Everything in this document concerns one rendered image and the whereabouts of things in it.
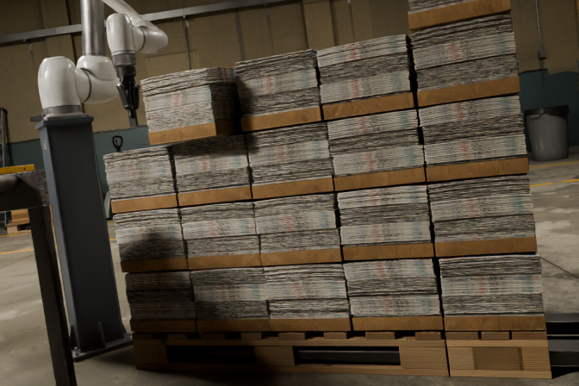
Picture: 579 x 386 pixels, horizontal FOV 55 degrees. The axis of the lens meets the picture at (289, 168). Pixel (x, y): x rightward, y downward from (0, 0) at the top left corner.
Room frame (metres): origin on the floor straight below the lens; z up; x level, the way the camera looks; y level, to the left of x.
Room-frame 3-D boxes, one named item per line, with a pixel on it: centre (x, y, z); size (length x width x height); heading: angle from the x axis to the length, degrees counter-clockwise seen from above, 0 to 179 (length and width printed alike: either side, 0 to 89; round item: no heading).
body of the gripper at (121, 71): (2.25, 0.60, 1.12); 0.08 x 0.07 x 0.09; 160
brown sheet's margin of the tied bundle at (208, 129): (1.94, 0.31, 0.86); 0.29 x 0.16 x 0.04; 62
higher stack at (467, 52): (1.80, -0.61, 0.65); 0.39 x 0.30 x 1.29; 160
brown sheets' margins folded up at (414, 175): (2.05, 0.07, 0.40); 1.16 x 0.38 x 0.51; 70
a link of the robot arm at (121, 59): (2.25, 0.60, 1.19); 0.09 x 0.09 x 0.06
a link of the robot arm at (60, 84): (2.43, 0.94, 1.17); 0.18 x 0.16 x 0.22; 148
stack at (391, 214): (2.05, 0.07, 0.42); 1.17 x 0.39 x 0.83; 70
